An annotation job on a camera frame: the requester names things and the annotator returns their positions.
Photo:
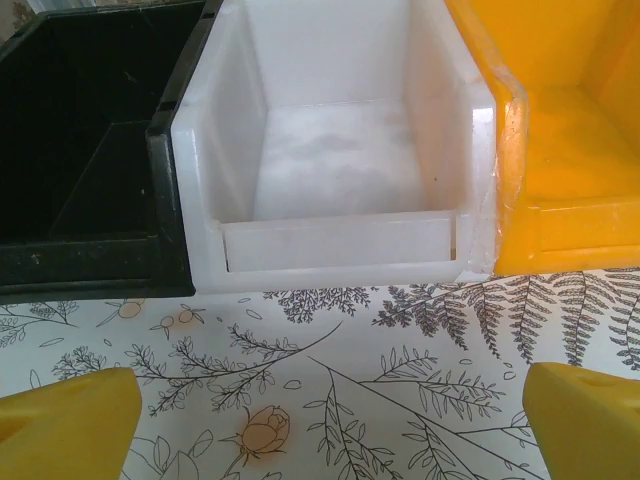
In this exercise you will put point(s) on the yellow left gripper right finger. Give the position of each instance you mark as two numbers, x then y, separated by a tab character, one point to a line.
590	430

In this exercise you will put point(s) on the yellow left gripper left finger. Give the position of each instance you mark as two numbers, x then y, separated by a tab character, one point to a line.
65	430

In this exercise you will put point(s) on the black plastic storage bin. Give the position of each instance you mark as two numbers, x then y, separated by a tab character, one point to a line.
75	150

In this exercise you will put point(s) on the yellow plastic storage bin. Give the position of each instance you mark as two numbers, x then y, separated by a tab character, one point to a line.
575	150

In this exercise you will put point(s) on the white plastic storage bin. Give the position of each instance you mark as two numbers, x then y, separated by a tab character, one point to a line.
340	150

